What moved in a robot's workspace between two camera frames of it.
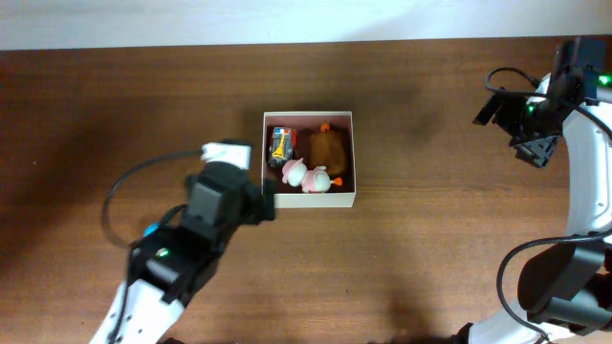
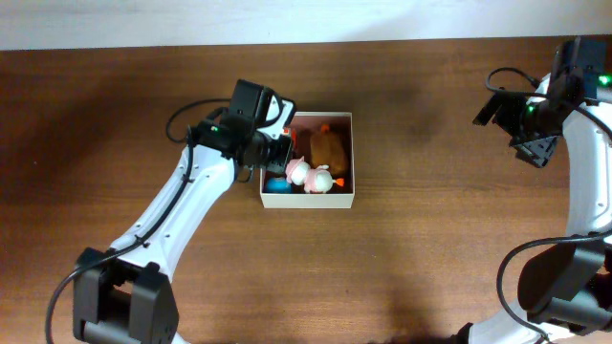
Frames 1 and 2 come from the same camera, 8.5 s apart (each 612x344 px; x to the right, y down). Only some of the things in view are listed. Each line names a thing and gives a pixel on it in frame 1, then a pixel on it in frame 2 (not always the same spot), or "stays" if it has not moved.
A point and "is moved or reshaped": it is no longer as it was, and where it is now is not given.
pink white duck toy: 315,181 stays
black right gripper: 500,122 stays
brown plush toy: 328,149 stays
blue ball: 151,228 is moved or reshaped
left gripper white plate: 253,204 → 280,153
